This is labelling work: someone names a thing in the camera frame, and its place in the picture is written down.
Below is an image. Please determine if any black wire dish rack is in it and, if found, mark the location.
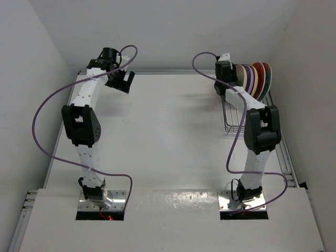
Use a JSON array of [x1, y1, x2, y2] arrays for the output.
[[222, 96, 272, 135]]

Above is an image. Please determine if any tan bear plate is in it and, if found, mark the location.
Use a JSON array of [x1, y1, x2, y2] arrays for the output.
[[248, 65, 258, 97]]

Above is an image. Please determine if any metal base plate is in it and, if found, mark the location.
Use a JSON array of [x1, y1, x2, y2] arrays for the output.
[[218, 190, 267, 212], [77, 190, 127, 212]]

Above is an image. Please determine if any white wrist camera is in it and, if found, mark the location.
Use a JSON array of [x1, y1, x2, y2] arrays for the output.
[[218, 53, 231, 62], [116, 55, 131, 67]]

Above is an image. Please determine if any red teal floral plate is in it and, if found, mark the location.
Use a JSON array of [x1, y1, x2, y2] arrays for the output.
[[253, 62, 266, 100], [258, 62, 272, 101]]

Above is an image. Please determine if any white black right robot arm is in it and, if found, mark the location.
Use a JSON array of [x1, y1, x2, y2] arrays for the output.
[[214, 55, 281, 202]]

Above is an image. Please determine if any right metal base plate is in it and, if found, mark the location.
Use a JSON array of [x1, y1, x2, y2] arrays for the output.
[[218, 190, 267, 212]]

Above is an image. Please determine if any cream bear plate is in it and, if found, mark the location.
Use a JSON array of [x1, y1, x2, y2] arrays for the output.
[[236, 65, 247, 89]]

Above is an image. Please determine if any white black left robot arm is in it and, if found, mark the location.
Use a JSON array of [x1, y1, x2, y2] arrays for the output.
[[61, 47, 135, 203]]

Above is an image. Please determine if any lavender plastic plate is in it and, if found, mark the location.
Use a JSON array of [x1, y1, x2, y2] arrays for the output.
[[243, 65, 254, 94]]

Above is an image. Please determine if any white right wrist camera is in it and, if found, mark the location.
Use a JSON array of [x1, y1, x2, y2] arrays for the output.
[[218, 53, 231, 62]]

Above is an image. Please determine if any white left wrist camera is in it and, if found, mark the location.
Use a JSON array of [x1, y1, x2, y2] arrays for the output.
[[116, 55, 131, 67]]

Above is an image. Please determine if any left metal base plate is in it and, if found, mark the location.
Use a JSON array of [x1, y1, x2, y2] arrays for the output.
[[77, 190, 127, 212]]

